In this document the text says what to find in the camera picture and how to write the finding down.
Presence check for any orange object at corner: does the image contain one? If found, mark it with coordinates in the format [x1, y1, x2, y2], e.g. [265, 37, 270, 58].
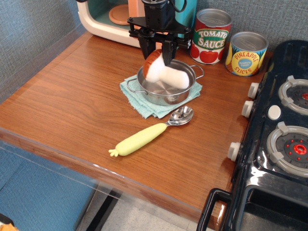
[0, 214, 19, 231]

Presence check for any spoon with yellow-green handle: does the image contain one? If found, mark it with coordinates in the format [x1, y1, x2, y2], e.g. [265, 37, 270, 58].
[108, 106, 194, 157]

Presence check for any teal folded cloth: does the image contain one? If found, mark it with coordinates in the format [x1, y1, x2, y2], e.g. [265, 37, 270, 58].
[120, 75, 203, 119]

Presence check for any brown and white plush mushroom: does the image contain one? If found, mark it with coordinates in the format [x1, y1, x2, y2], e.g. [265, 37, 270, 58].
[142, 49, 190, 89]

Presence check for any toy microwave oven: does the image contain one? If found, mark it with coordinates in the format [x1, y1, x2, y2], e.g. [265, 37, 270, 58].
[77, 0, 197, 47]

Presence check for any silver metal pot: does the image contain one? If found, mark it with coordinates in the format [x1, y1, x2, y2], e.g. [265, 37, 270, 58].
[127, 60, 205, 105]

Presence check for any black cable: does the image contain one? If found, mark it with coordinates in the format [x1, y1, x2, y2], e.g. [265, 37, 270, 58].
[168, 0, 188, 13]

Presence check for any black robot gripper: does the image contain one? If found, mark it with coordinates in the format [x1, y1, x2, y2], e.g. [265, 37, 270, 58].
[128, 0, 191, 66]

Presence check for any black toy stove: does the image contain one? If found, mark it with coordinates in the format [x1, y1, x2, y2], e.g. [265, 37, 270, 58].
[197, 40, 308, 231]

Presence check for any pineapple slices can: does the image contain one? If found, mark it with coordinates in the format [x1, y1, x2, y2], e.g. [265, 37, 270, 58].
[225, 31, 269, 77]

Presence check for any tomato sauce can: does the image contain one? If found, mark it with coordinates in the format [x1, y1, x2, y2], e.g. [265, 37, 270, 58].
[190, 8, 232, 64]

